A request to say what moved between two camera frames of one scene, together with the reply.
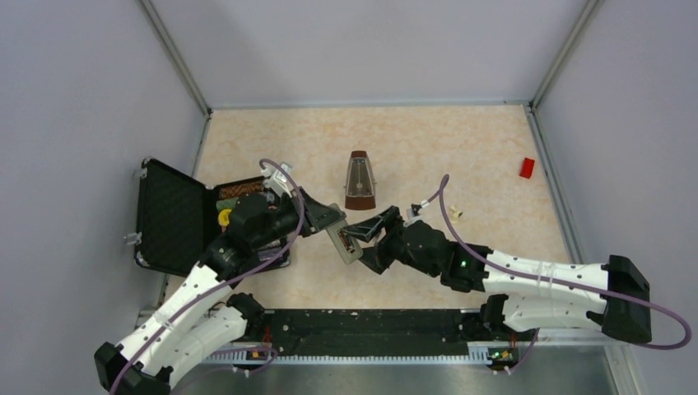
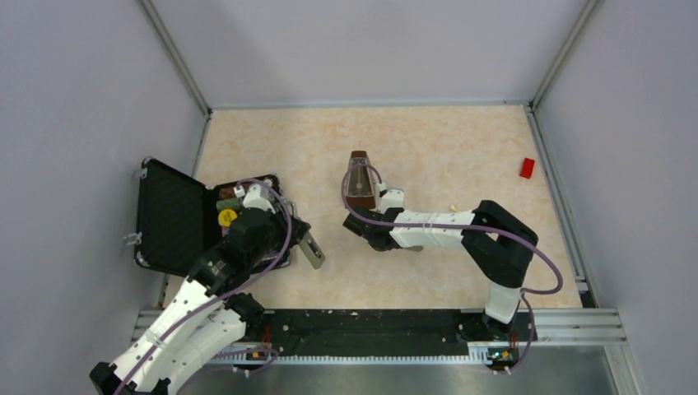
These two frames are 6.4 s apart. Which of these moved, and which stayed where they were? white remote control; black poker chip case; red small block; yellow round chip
Moved: white remote control
Stayed: red small block; black poker chip case; yellow round chip
